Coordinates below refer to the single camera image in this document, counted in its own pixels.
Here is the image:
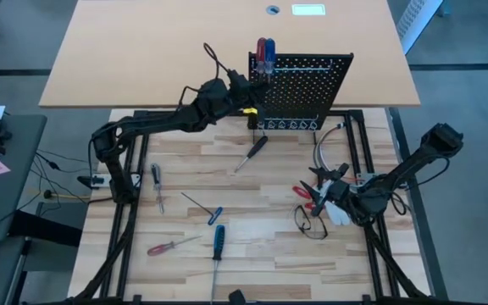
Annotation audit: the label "small red screwdriver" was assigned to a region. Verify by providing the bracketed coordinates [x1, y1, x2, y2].
[147, 235, 203, 258]

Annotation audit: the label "silver wire ring tool rack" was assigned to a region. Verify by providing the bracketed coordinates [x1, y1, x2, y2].
[259, 114, 321, 131]

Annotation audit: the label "clear blue handled screwdriver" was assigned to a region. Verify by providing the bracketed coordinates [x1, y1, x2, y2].
[264, 37, 277, 84]

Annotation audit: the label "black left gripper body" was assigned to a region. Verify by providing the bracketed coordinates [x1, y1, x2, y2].
[225, 69, 267, 116]

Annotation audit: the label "white perforated panel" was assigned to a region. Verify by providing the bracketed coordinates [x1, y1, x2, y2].
[396, 0, 446, 56]

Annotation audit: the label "black table-level camera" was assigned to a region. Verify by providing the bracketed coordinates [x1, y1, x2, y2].
[227, 288, 247, 305]

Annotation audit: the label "beige desk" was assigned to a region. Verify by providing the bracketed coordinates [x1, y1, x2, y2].
[38, 0, 422, 109]

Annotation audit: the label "black perforated pegboard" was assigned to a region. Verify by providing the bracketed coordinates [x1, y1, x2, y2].
[247, 51, 355, 131]

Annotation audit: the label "white glove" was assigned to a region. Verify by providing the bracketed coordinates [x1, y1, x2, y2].
[318, 177, 352, 227]

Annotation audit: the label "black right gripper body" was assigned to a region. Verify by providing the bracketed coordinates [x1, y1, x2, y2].
[325, 180, 356, 208]

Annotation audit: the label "grey curved cable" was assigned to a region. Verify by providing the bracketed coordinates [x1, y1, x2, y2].
[313, 122, 349, 171]

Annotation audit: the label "blue T-handle hex key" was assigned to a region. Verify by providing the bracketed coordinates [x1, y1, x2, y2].
[180, 191, 225, 227]

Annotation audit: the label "clear safety glasses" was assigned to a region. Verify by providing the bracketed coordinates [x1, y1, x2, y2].
[291, 203, 330, 241]

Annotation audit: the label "clear red handled screwdriver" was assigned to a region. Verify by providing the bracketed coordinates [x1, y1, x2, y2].
[255, 36, 268, 84]

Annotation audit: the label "dark grey side table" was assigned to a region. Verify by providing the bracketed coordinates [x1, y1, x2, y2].
[0, 113, 48, 243]

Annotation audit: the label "black handled screwdriver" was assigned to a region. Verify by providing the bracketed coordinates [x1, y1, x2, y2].
[233, 135, 269, 174]

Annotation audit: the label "blue and black screwdriver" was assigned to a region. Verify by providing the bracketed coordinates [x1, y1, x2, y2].
[209, 224, 226, 305]

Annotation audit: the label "red handled pliers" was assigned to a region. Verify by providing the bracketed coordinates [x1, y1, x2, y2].
[291, 184, 319, 212]

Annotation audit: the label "black aluminium table frame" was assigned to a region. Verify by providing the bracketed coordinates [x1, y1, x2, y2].
[69, 108, 432, 305]

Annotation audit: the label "silver wire bar tool rack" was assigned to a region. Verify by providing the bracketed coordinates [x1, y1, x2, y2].
[251, 58, 336, 74]

